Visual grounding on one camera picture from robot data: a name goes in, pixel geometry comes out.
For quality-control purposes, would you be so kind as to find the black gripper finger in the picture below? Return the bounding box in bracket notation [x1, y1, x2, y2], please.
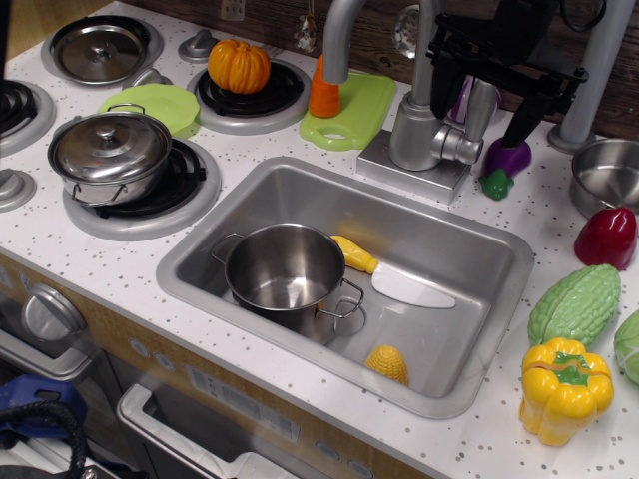
[501, 93, 545, 149]
[430, 55, 465, 119]

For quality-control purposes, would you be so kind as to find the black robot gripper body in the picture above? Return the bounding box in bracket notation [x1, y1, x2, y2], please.
[427, 1, 588, 115]

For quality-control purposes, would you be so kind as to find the silver faucet lever handle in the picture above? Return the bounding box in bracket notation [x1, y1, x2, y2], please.
[431, 77, 500, 166]

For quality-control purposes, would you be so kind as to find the purple white toy onion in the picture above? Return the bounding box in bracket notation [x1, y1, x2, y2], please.
[445, 76, 502, 125]

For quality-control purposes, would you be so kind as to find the purple toy eggplant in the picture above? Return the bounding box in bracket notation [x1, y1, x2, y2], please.
[479, 139, 532, 201]

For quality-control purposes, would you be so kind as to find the grey pole at right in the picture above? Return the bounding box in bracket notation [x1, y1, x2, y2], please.
[546, 0, 627, 154]

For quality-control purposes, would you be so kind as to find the clear glass knob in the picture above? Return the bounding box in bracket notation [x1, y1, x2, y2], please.
[391, 5, 419, 59]

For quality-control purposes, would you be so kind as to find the silver toy faucet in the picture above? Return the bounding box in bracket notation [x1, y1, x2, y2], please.
[321, 0, 497, 205]

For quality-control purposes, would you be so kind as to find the green toy cutting board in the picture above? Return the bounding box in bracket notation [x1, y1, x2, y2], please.
[300, 72, 396, 152]

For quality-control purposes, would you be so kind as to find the steel bowl at right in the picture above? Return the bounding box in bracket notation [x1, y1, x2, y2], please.
[569, 139, 638, 219]

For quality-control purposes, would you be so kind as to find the orange toy carrot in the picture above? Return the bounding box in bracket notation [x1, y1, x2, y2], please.
[308, 55, 341, 118]

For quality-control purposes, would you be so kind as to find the red toy pepper half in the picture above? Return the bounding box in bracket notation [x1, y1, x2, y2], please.
[573, 208, 638, 271]

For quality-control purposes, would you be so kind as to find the black burner back centre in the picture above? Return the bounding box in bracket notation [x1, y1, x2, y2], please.
[188, 60, 311, 136]

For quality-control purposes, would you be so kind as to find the black burner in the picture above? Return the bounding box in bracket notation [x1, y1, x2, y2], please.
[63, 140, 222, 241]
[188, 60, 311, 136]
[1, 80, 56, 158]

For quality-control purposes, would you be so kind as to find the green toy bitter gourd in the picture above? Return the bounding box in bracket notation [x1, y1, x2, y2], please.
[527, 264, 621, 347]

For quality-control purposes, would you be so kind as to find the orange toy pumpkin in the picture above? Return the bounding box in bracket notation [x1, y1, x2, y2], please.
[208, 39, 272, 95]

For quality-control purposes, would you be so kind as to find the green toy cabbage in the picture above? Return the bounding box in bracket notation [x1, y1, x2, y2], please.
[614, 311, 639, 383]

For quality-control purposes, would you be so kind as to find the grey stove knob back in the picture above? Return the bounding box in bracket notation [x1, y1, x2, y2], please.
[178, 29, 218, 63]

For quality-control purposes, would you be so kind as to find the grey stove knob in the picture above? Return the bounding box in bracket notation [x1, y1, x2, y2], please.
[0, 169, 37, 213]
[130, 68, 173, 87]
[178, 29, 218, 63]

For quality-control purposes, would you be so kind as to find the grey toy sink basin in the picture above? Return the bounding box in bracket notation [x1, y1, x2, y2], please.
[157, 157, 534, 419]

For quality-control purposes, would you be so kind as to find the steel pot in sink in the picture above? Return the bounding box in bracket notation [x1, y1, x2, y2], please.
[211, 224, 364, 344]

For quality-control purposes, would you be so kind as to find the green toy plate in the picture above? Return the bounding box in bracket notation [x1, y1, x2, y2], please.
[98, 84, 201, 136]

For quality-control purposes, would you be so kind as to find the yellow toy bell pepper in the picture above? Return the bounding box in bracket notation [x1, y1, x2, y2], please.
[519, 337, 614, 446]

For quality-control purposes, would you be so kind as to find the black burner front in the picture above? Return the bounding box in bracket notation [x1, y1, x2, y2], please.
[63, 140, 222, 241]

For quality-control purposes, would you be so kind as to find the yellow toy corn piece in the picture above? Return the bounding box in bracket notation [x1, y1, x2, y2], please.
[364, 345, 408, 386]

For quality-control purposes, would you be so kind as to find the grey stove knob middle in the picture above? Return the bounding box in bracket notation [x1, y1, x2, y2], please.
[130, 68, 173, 87]

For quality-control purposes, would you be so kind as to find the steel pan lid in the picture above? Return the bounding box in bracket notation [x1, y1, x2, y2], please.
[53, 24, 149, 84]

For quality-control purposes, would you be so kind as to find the lidded steel pot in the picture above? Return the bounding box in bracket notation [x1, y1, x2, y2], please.
[48, 108, 172, 207]

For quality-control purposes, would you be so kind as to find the black burner left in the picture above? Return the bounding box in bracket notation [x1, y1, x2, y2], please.
[1, 80, 56, 158]

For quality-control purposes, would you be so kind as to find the grey stove knob left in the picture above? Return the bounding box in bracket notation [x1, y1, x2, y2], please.
[0, 169, 37, 213]

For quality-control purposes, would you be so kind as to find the grey oven knob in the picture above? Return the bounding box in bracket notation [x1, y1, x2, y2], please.
[21, 283, 91, 357]

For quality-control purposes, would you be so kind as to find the yellow handled toy knife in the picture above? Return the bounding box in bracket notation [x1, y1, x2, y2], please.
[331, 236, 456, 309]

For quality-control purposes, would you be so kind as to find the silver oven door handle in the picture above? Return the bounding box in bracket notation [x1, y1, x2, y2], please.
[118, 383, 296, 478]

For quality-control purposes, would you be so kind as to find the blue clamp with black cable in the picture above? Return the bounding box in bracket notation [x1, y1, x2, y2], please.
[1, 375, 88, 478]

